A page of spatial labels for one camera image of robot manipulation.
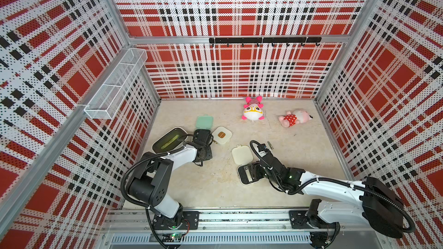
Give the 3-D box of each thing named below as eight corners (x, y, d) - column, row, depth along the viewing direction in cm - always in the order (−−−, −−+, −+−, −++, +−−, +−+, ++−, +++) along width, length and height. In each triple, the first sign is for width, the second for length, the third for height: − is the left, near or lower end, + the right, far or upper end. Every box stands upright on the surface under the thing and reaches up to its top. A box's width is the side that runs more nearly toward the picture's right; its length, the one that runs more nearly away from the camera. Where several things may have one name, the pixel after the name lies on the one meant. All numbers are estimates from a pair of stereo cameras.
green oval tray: (153, 151, 98) (149, 145, 92) (180, 131, 107) (178, 124, 101) (162, 161, 94) (157, 155, 89) (189, 139, 103) (186, 133, 97)
